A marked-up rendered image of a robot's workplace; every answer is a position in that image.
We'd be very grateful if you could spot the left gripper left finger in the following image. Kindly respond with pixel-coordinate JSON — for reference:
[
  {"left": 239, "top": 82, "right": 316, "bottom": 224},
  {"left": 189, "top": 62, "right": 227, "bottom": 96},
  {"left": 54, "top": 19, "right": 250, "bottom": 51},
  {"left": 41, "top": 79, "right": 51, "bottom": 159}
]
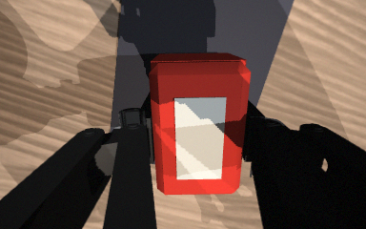
[{"left": 0, "top": 93, "right": 157, "bottom": 229}]

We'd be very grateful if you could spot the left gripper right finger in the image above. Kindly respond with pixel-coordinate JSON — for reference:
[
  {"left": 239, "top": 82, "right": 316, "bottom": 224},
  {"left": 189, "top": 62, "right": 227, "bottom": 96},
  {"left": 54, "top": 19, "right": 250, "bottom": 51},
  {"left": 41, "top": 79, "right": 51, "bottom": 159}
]
[{"left": 242, "top": 100, "right": 366, "bottom": 229}]

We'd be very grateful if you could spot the dark grey rectangular mat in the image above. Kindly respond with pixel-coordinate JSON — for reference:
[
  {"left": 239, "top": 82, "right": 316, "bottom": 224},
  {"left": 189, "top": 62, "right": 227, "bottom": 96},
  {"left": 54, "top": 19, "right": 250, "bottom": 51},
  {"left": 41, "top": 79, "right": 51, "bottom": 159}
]
[{"left": 110, "top": 0, "right": 294, "bottom": 133}]

